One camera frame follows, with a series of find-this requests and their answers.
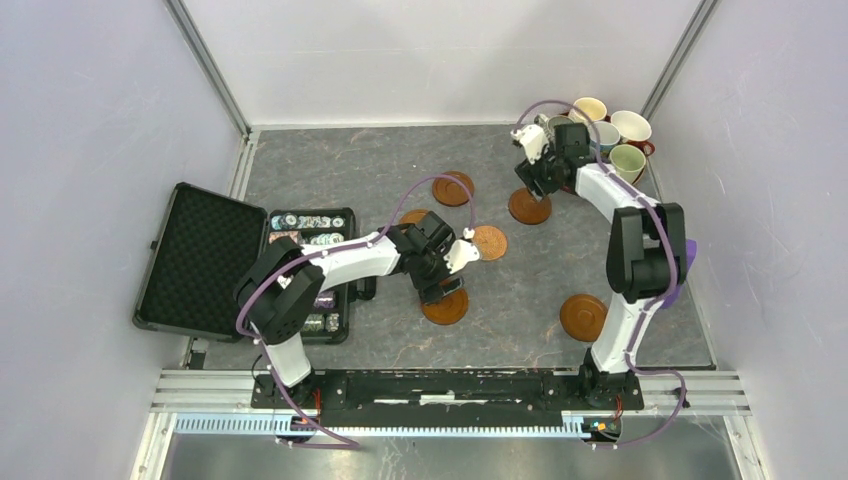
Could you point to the black poker chip case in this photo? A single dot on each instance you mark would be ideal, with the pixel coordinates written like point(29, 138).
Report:
point(329, 323)

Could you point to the light green mug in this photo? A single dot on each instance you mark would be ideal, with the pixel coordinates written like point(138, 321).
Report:
point(628, 161)

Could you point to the black foam-lined case lid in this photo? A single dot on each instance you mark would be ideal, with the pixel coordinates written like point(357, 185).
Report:
point(206, 243)

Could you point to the cream mug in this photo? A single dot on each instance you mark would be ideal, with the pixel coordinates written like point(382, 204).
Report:
point(588, 109)

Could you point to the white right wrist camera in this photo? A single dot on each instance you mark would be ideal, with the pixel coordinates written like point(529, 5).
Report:
point(533, 140)

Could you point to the red round tray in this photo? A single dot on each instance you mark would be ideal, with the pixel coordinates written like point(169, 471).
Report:
point(633, 130)

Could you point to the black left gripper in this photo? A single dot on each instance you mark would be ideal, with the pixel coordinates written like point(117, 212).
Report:
point(430, 290)

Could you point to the woven light brown coaster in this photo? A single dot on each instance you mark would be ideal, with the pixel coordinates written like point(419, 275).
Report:
point(491, 242)

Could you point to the brown wooden coaster back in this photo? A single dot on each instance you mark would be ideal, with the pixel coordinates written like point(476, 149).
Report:
point(450, 193)

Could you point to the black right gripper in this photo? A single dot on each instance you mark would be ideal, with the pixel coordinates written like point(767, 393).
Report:
point(528, 173)

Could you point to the grey ribbed mug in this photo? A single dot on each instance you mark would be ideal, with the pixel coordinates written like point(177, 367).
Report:
point(549, 123)

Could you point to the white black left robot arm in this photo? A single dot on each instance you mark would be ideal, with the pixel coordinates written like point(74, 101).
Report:
point(277, 293)

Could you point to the aluminium frame rail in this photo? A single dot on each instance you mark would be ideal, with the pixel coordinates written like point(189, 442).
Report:
point(241, 402)

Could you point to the blue patterned mug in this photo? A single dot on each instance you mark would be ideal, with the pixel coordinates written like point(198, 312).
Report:
point(604, 136)

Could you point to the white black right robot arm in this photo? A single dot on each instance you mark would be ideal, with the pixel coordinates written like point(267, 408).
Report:
point(647, 251)

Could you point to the brown wooden coaster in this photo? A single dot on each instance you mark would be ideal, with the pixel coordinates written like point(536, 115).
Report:
point(582, 317)
point(450, 193)
point(527, 209)
point(449, 310)
point(412, 217)

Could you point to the white red mug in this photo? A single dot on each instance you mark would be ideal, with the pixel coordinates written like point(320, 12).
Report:
point(634, 130)

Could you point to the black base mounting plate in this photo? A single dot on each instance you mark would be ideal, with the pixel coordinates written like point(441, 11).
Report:
point(534, 397)

